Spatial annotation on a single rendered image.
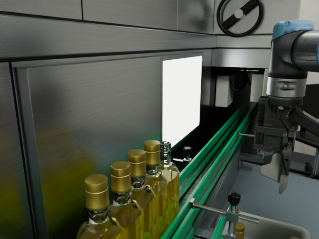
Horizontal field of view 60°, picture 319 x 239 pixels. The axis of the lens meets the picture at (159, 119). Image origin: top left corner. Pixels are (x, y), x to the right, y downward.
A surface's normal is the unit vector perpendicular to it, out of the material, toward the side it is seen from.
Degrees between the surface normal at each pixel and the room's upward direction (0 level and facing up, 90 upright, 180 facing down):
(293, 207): 0
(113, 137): 90
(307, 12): 90
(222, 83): 90
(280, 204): 0
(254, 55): 90
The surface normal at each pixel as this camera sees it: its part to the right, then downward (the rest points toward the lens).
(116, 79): 0.90, 0.11
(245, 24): -0.44, 0.24
